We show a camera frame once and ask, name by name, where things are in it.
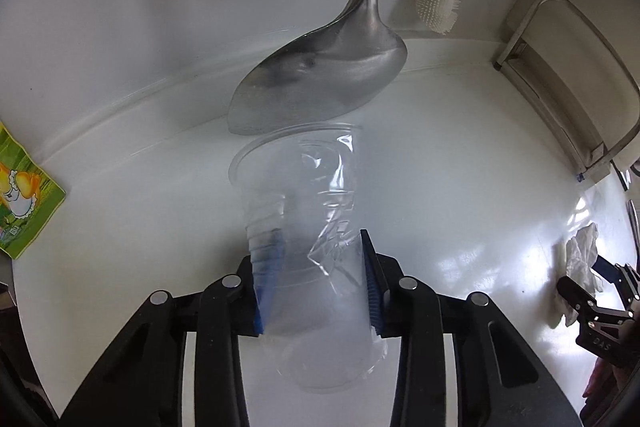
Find clear plastic cup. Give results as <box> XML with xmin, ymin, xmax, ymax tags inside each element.
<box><xmin>228</xmin><ymin>122</ymin><xmax>390</xmax><ymax>395</ymax></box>

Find white tissue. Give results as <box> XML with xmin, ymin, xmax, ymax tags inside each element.
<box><xmin>564</xmin><ymin>222</ymin><xmax>603</xmax><ymax>329</ymax></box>

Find large steel serving spoon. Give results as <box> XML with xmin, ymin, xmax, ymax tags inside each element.
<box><xmin>226</xmin><ymin>0</ymin><xmax>408</xmax><ymax>136</ymax></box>

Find metal stand rack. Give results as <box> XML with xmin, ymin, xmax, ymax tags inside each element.
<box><xmin>492</xmin><ymin>0</ymin><xmax>640</xmax><ymax>182</ymax></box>

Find green seasoning pouch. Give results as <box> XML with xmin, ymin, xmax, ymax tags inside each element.
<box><xmin>0</xmin><ymin>121</ymin><xmax>68</xmax><ymax>260</ymax></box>

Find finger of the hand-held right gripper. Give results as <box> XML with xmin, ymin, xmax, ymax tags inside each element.
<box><xmin>557</xmin><ymin>275</ymin><xmax>608</xmax><ymax>325</ymax></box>
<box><xmin>592</xmin><ymin>256</ymin><xmax>640</xmax><ymax>308</ymax></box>

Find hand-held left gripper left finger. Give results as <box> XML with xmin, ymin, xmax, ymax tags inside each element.
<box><xmin>55</xmin><ymin>229</ymin><xmax>287</xmax><ymax>427</ymax></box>

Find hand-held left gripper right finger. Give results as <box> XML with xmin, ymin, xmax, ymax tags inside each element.
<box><xmin>360</xmin><ymin>229</ymin><xmax>576</xmax><ymax>427</ymax></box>

